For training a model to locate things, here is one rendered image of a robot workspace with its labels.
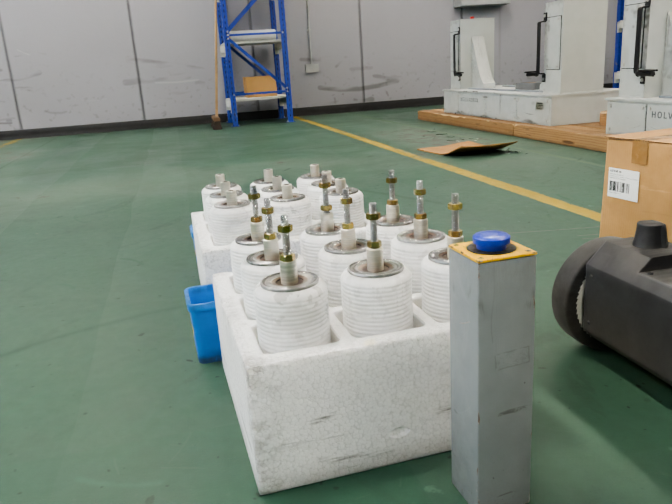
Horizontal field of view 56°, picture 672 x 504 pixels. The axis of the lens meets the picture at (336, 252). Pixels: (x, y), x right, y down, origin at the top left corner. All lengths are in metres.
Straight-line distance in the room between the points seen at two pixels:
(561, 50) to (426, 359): 3.44
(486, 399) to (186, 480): 0.42
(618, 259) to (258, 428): 0.62
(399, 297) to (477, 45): 4.66
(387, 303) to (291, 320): 0.13
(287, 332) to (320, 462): 0.18
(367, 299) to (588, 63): 3.54
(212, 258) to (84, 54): 5.93
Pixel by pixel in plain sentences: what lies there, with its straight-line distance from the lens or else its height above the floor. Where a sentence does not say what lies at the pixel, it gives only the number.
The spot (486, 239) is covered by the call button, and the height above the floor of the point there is 0.33.
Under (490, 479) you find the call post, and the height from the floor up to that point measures 0.05.
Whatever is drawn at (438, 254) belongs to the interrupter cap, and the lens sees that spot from 0.90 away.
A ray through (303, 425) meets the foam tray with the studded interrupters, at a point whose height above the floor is 0.09.
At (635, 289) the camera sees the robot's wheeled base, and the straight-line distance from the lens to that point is 1.04.
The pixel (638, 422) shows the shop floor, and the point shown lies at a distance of 1.04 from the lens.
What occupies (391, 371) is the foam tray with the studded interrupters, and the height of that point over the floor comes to 0.14.
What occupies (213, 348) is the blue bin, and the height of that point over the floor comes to 0.03.
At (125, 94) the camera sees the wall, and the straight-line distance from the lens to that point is 7.10.
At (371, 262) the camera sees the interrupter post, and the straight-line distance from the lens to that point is 0.84.
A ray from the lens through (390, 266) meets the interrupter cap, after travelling 0.86.
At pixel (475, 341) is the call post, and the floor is 0.22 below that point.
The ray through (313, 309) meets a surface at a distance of 0.80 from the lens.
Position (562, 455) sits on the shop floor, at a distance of 0.94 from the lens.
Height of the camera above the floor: 0.52
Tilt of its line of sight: 16 degrees down
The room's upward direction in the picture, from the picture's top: 4 degrees counter-clockwise
